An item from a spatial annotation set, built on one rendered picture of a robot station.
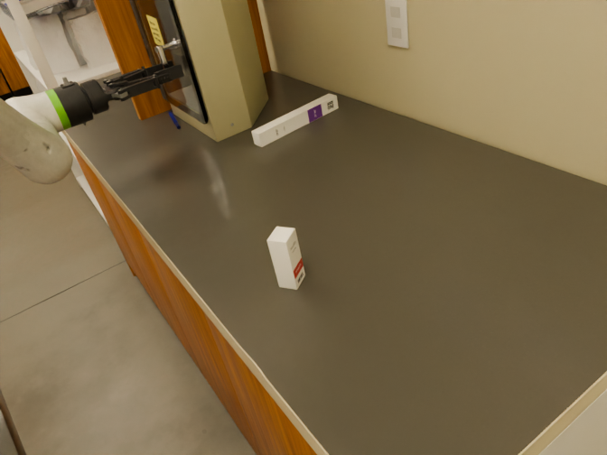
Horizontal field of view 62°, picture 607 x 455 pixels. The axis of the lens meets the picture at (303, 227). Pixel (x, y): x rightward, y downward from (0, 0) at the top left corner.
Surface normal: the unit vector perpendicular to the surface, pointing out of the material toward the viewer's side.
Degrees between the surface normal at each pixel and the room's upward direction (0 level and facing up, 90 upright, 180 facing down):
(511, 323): 0
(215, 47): 90
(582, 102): 90
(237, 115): 90
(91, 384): 0
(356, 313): 2
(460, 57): 90
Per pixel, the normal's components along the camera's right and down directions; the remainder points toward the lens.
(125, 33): 0.56, 0.40
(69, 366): -0.17, -0.80
